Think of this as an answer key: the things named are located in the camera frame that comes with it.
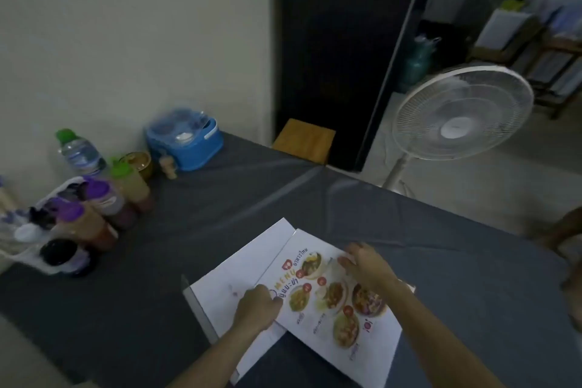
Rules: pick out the wooden stool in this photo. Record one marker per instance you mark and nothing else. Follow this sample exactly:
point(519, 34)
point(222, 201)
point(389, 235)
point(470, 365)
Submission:
point(303, 140)

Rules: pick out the green gas cylinder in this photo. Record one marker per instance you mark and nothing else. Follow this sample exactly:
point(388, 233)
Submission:
point(418, 65)

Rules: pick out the black lid sauce bottle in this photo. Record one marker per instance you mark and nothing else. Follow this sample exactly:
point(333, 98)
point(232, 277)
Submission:
point(61, 256)

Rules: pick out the laminated food picture menu sheet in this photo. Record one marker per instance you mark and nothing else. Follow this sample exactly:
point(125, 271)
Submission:
point(318, 306)

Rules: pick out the black door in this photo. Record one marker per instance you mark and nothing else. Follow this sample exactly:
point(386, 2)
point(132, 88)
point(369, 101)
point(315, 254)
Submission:
point(341, 46)

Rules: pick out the person's right fingers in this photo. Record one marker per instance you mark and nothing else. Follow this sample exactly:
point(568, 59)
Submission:
point(351, 258)

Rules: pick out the person's left forearm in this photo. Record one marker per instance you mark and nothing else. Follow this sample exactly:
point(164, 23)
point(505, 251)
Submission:
point(213, 358)

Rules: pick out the green cap water bottle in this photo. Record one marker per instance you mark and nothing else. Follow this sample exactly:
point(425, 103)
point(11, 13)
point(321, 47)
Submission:
point(82, 153)

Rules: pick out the person's right hand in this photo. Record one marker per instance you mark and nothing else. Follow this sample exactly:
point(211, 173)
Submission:
point(370, 267)

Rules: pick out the wooden toothpick holder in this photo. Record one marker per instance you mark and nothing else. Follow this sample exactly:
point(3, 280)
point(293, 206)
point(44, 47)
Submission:
point(168, 167)

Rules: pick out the brown small bowl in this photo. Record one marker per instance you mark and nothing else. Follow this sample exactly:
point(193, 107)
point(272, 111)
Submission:
point(138, 162)

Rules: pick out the wooden storage shelf rack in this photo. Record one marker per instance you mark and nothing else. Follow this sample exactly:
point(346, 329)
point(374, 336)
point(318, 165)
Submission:
point(536, 33)

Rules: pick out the person's left hand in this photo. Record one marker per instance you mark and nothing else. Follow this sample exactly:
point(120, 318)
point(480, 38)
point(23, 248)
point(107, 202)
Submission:
point(255, 308)

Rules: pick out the person's right forearm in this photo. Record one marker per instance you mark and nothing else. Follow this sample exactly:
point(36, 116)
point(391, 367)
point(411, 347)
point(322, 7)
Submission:
point(436, 337)

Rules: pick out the brown wooden chair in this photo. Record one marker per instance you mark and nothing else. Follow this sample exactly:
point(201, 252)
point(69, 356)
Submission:
point(561, 228)

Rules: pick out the person's left fingers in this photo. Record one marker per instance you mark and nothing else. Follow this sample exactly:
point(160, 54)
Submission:
point(273, 306)

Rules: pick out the white standing fan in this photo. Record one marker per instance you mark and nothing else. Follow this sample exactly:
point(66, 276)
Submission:
point(459, 115)

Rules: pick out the green cap sauce bottle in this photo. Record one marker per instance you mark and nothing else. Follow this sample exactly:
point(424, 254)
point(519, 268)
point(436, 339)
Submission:
point(132, 187)

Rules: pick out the white condiment tray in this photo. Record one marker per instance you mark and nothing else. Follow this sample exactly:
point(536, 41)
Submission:
point(27, 237)

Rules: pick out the grey tablecloth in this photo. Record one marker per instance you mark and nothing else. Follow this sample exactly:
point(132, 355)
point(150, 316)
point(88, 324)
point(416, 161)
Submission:
point(191, 219)

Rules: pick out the purple cap sauce bottle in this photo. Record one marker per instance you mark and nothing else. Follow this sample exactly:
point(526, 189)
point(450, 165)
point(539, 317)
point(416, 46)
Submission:
point(84, 226)
point(109, 203)

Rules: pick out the blue plastic condiment caddy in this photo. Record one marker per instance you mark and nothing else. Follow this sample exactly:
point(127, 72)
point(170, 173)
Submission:
point(186, 142)

